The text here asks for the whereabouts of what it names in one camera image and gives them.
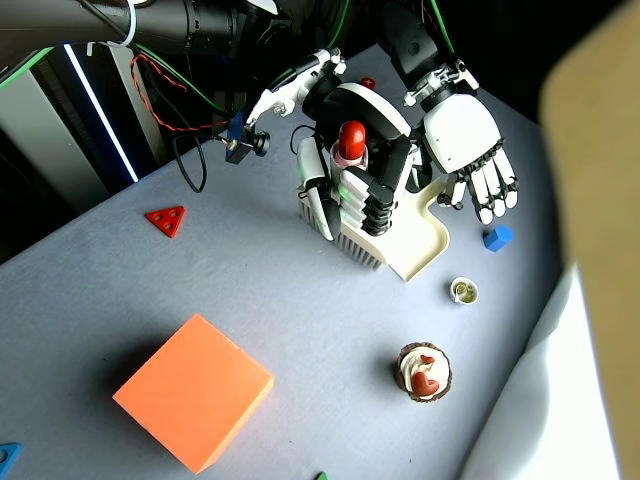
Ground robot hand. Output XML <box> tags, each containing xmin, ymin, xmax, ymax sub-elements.
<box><xmin>295</xmin><ymin>81</ymin><xmax>415</xmax><ymax>242</ymax></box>
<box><xmin>405</xmin><ymin>91</ymin><xmax>521</xmax><ymax>226</ymax></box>

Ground cream plastic dustpan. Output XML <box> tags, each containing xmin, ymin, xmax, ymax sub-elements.
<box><xmin>385</xmin><ymin>177</ymin><xmax>451</xmax><ymax>283</ymax></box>

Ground white brush with red tip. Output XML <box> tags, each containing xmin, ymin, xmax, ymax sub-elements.
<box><xmin>297</xmin><ymin>119</ymin><xmax>390</xmax><ymax>274</ymax></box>

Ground blue cube block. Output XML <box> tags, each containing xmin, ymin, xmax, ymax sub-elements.
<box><xmin>482</xmin><ymin>224</ymin><xmax>515</xmax><ymax>253</ymax></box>

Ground blurred beige panel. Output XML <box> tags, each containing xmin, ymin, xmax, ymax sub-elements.
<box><xmin>539</xmin><ymin>0</ymin><xmax>640</xmax><ymax>480</ymax></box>

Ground small cup with green filling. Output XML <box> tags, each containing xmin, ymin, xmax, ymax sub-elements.
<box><xmin>449</xmin><ymin>275</ymin><xmax>480</xmax><ymax>306</ymax></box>

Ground grey tablecloth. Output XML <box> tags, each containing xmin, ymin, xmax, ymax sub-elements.
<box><xmin>0</xmin><ymin>42</ymin><xmax>581</xmax><ymax>480</ymax></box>

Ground red triangle block with holes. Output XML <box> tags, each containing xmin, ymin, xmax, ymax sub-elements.
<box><xmin>144</xmin><ymin>204</ymin><xmax>187</xmax><ymax>239</ymax></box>

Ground toy cupcake with red hearts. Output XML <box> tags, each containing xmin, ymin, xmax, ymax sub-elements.
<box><xmin>394</xmin><ymin>341</ymin><xmax>454</xmax><ymax>404</ymax></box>

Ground white cabinet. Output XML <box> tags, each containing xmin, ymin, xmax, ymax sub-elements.
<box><xmin>0</xmin><ymin>44</ymin><xmax>169</xmax><ymax>202</ymax></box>

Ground large orange foam block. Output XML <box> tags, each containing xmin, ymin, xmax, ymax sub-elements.
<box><xmin>111</xmin><ymin>312</ymin><xmax>276</xmax><ymax>475</ymax></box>

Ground blue toy block with hole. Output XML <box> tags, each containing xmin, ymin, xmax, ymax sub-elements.
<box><xmin>0</xmin><ymin>441</ymin><xmax>24</xmax><ymax>480</ymax></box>

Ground green cable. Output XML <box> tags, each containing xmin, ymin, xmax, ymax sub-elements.
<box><xmin>325</xmin><ymin>0</ymin><xmax>352</xmax><ymax>50</ymax></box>
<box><xmin>424</xmin><ymin>0</ymin><xmax>457</xmax><ymax>55</ymax></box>

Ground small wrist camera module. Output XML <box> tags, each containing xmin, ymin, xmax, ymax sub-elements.
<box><xmin>223</xmin><ymin>108</ymin><xmax>272</xmax><ymax>166</ymax></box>

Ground black cable loop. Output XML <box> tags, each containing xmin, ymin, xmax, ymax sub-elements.
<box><xmin>171</xmin><ymin>130</ymin><xmax>208</xmax><ymax>195</ymax></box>

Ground red twisted cable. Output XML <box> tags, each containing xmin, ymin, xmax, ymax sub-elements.
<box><xmin>129</xmin><ymin>52</ymin><xmax>232</xmax><ymax>135</ymax></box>

